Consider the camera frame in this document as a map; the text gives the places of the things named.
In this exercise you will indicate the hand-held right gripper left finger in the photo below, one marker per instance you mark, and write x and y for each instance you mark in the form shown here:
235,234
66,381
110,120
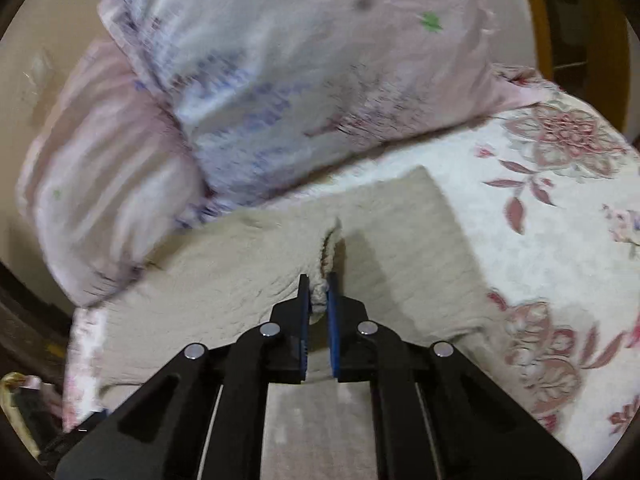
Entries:
302,330

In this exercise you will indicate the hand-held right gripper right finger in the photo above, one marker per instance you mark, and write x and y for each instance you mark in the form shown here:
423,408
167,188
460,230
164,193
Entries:
333,330

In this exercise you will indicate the beige small cloth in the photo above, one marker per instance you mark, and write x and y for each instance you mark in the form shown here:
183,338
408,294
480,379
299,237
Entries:
250,280

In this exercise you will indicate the white floral bedsheet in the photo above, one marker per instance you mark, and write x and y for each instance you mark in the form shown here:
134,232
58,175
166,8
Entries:
545,260

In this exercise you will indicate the pink striped pillow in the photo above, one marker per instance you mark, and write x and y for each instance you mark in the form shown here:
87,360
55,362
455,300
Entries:
110,180

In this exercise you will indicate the white blue printed pillow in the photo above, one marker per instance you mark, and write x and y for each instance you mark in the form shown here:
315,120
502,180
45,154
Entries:
300,75

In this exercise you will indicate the wooden headboard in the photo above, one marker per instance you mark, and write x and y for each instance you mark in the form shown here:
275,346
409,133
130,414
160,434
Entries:
565,25

